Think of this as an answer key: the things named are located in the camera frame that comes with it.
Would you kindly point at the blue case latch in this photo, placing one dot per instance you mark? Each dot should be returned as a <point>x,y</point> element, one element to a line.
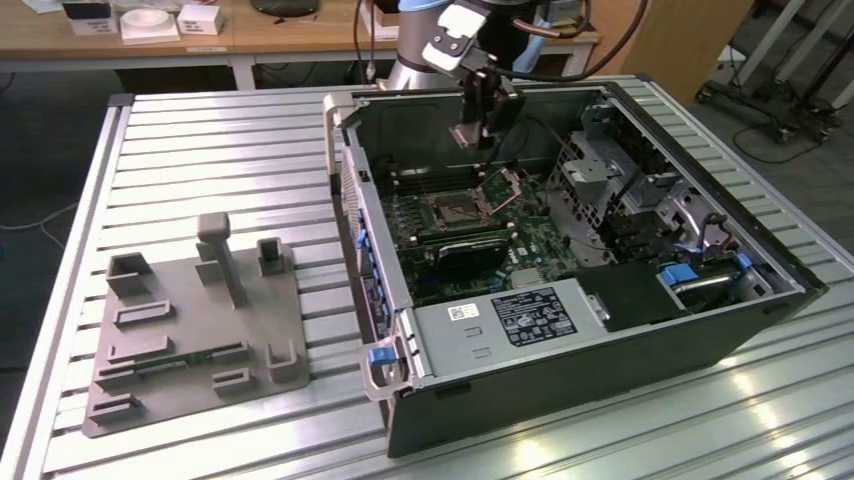
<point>380,357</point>

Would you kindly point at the plain white box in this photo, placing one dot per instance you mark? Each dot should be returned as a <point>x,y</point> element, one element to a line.
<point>200,20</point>

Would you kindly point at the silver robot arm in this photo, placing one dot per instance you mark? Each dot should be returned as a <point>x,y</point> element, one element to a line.
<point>427,50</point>

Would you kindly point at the black PC case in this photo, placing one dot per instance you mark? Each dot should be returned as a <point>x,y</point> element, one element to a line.
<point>567,390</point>

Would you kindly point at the black wheeled stand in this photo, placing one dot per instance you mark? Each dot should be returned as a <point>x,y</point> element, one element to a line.
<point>767,107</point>

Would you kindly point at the grey power supply unit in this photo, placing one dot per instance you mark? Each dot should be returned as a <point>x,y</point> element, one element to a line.
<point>460,345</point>

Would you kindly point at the black round base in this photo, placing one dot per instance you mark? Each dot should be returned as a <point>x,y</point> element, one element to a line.
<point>283,5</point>

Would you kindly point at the silver chipset heatsink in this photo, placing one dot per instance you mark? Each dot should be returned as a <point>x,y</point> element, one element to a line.
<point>528,279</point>

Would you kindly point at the pale blue teach pendant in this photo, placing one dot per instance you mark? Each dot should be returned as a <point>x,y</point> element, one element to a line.
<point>536,52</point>

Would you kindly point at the wooden desk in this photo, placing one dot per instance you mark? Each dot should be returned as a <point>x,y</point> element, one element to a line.
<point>267,30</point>

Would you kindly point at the metal drive cage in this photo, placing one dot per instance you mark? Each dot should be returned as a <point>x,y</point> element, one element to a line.
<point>587,170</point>

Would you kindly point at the black RAM slot bank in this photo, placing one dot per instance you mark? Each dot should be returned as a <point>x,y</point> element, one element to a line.
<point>460,235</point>
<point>427,180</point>

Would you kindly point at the white metal frame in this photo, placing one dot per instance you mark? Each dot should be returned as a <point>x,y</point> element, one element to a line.
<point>794,40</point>

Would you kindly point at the black plastic shroud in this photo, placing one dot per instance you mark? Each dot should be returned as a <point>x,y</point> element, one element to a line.
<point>627,295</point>

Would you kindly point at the black graphics card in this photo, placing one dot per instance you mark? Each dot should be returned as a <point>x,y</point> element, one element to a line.
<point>470,260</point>

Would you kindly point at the white round holder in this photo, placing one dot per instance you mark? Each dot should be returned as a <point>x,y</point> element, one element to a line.
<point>148,27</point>

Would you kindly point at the blue disk carrier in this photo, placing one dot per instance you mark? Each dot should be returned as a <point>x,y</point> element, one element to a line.
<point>675,276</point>

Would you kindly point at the green motherboard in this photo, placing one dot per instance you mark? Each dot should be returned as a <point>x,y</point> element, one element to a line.
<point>534,240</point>

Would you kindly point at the white box with black top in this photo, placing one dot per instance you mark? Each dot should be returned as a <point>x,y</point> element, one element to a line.
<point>88,17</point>

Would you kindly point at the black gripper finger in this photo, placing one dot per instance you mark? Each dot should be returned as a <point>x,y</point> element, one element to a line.
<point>472,112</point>
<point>502,127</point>

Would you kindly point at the green RAM stick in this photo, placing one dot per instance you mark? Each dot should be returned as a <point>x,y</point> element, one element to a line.
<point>180,360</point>

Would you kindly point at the grey parts rack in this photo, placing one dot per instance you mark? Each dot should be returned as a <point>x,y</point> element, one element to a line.
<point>200,310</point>

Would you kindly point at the CPU socket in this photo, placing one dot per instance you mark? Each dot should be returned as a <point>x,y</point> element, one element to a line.
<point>460,210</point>

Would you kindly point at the blue drive tab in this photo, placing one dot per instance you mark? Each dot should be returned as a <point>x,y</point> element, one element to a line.
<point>742,262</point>

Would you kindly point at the wooden cabinet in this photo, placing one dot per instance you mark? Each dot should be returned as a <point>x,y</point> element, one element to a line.
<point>680,50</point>

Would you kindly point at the silver CPU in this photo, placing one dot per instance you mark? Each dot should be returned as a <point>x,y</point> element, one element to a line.
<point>467,136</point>

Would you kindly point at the blue slot clip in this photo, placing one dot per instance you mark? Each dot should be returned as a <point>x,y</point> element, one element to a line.
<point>363,239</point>

